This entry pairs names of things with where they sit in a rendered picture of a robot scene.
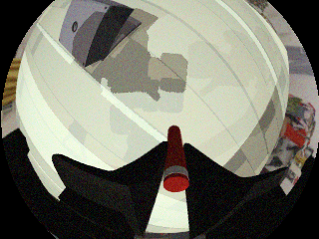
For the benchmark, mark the dark red peg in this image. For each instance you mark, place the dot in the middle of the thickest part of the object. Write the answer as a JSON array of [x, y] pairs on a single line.
[[175, 176]]

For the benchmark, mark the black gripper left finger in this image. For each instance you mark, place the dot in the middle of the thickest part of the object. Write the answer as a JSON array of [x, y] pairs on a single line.
[[131, 189]]

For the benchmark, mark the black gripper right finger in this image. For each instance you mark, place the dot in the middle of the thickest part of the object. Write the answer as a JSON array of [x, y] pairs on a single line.
[[215, 193]]

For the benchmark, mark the pale grey flat panel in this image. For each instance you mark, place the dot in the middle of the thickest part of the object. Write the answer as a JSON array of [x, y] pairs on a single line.
[[92, 28]]

